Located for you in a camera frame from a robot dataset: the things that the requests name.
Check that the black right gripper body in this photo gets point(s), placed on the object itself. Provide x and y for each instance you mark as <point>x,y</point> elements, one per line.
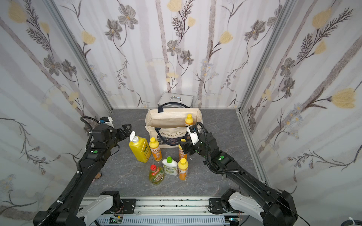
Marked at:
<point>189,146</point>

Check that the large yellow soap bottle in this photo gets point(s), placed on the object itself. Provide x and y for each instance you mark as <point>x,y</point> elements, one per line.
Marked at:
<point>140,147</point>

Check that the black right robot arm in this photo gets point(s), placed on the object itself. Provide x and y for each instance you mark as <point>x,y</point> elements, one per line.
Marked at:
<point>269,206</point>

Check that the orange bottle yellow cap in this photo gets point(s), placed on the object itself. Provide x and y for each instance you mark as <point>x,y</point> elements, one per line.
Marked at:
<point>181,153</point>
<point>183,166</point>
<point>189,120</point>
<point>155,148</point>

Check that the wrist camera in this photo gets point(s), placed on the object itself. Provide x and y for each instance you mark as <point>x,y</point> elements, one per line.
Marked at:
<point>193,133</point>
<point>106,120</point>

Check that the cream canvas shopping bag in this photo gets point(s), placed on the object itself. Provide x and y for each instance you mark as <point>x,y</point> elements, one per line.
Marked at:
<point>168,125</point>

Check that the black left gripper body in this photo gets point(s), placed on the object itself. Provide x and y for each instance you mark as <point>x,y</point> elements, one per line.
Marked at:
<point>119,133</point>

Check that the silver metal case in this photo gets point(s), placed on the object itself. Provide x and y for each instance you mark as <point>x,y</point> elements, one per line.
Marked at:
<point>176,98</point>

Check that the white bottle green cap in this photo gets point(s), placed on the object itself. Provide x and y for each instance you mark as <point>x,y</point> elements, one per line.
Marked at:
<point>170,166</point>

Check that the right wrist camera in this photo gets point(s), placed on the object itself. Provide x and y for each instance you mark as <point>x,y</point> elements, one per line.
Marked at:
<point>193,133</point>

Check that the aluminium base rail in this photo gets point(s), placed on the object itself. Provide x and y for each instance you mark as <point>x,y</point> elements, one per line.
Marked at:
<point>163,211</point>

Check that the green bottle red cap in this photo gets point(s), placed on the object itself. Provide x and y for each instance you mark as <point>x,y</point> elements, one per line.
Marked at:
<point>156,174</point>

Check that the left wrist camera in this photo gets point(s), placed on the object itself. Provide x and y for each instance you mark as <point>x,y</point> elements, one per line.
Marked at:
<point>106,120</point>

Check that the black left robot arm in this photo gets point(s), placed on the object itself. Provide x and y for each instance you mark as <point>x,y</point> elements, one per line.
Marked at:
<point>64,211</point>

